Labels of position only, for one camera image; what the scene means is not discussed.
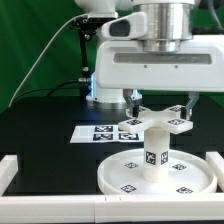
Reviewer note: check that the white marker sheet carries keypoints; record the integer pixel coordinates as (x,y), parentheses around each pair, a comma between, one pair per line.
(103,134)

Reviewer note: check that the white right fence block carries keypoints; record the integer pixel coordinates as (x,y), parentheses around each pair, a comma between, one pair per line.
(216,162)

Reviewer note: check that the white left fence block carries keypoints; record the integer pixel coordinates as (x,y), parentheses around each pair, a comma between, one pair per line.
(8,170)

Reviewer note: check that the white front fence rail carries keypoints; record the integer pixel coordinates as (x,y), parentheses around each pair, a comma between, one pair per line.
(102,209)

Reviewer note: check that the white cross-shaped table base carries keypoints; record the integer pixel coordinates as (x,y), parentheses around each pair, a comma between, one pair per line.
(169,120)

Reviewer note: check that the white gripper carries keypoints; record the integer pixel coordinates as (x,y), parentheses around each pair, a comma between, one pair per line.
(198,66)

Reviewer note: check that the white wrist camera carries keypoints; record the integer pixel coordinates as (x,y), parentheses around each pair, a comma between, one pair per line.
(133,26)

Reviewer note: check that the white fence block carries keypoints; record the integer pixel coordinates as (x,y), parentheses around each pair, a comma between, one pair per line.
(216,162)
(8,170)

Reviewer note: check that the white round table top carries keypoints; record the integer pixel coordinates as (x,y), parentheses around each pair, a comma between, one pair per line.
(122,173)

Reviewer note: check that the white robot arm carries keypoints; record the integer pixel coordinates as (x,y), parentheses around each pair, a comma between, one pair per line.
(149,45)

